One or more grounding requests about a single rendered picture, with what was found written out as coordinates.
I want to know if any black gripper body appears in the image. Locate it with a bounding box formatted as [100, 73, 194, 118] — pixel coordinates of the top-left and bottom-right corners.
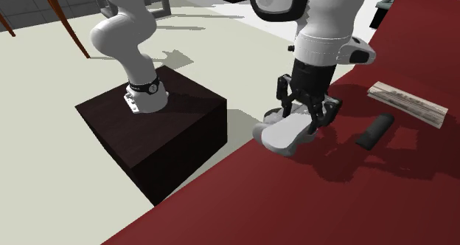
[290, 58, 338, 99]

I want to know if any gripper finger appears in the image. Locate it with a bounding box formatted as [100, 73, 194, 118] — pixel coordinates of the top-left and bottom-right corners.
[275, 74, 300, 119]
[304, 94, 343, 135]

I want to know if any white grey rounded object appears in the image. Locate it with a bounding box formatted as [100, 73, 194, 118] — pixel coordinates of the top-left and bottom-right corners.
[252, 99, 342, 157]

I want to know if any black cylinder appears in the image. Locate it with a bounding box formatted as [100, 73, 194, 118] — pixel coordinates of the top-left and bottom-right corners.
[355, 112, 396, 151]

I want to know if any pale striped flat box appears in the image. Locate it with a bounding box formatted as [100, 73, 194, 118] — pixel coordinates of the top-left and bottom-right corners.
[366, 80, 450, 130]

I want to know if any red table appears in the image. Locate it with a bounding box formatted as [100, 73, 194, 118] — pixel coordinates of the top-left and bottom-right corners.
[101, 0, 460, 245]

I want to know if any dark robot stand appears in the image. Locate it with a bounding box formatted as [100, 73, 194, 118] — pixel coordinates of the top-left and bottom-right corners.
[74, 65, 229, 207]

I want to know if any grey metal frame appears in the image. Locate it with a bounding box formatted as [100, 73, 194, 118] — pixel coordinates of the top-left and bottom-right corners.
[89, 0, 172, 21]

